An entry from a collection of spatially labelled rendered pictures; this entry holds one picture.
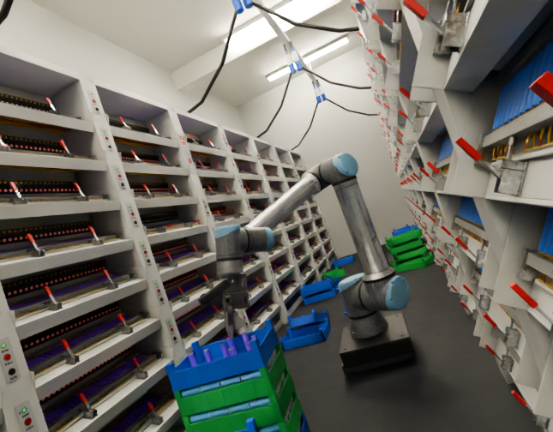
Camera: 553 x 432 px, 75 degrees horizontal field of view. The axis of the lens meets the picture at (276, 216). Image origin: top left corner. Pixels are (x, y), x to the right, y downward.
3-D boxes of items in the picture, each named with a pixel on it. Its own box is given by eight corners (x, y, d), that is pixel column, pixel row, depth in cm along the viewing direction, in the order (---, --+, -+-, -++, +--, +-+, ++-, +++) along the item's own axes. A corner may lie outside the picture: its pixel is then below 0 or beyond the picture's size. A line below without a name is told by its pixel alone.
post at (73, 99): (209, 422, 172) (93, 78, 178) (199, 435, 163) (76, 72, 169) (176, 428, 178) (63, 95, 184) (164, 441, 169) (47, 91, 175)
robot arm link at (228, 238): (246, 223, 126) (220, 223, 120) (249, 259, 124) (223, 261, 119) (234, 225, 134) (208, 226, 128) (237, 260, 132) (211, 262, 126)
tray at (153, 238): (207, 231, 233) (207, 216, 232) (147, 245, 175) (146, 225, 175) (181, 231, 239) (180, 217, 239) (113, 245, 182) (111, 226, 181)
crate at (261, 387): (286, 363, 122) (279, 340, 122) (273, 394, 102) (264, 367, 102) (207, 384, 128) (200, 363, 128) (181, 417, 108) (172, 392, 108)
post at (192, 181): (261, 357, 238) (174, 107, 244) (255, 363, 229) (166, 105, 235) (235, 363, 245) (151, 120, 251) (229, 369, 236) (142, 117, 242)
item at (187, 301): (227, 287, 232) (226, 266, 231) (172, 321, 174) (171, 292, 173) (199, 286, 238) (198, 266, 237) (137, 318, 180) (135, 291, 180)
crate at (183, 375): (279, 340, 122) (271, 318, 122) (264, 367, 102) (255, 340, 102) (200, 363, 128) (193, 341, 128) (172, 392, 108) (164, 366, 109)
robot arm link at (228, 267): (218, 261, 120) (214, 261, 129) (219, 276, 119) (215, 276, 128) (244, 259, 122) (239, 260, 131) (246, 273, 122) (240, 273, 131)
